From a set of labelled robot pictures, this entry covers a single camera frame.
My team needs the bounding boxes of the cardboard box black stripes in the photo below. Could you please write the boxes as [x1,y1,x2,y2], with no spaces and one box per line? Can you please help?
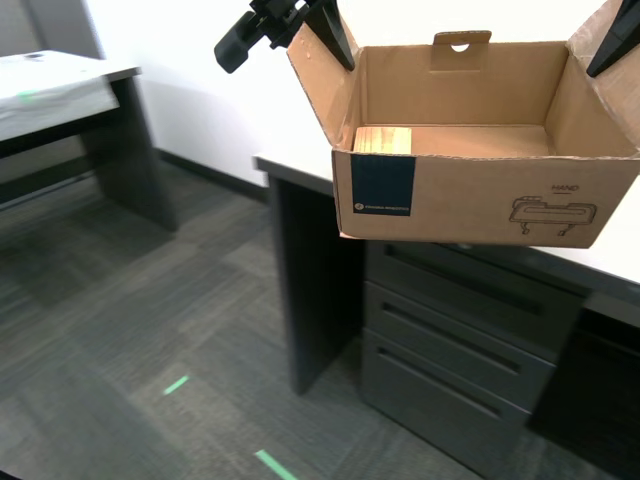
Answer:
[286,0,640,250]

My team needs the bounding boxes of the grey table dark legs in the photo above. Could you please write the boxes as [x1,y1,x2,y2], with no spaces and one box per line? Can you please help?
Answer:
[0,49,181,241]

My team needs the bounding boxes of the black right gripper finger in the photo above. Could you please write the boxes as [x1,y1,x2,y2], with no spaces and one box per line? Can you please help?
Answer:
[585,0,640,79]

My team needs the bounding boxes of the green floor tape strip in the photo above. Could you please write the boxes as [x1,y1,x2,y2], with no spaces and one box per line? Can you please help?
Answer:
[254,449,301,480]
[162,374,192,397]

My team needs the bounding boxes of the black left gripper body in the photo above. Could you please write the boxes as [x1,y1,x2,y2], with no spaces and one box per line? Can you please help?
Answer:
[249,0,311,50]

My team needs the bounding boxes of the light wooden block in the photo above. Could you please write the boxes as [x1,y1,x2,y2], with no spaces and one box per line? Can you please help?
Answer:
[353,126,414,154]

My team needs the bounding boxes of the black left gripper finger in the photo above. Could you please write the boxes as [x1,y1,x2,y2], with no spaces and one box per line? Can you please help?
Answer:
[213,10,261,75]
[305,0,357,72]

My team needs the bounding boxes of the white translucent table cover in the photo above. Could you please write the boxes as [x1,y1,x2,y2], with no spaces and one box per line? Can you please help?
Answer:
[0,49,121,144]

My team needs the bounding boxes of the dark side cabinet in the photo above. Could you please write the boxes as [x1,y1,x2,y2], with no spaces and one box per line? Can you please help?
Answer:
[527,292,640,479]

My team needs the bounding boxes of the white top dark desk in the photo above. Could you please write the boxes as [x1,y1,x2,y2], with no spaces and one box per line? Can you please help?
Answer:
[252,149,640,396]

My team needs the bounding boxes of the dark three drawer cabinet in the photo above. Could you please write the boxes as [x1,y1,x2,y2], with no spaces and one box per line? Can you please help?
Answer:
[360,239,586,480]

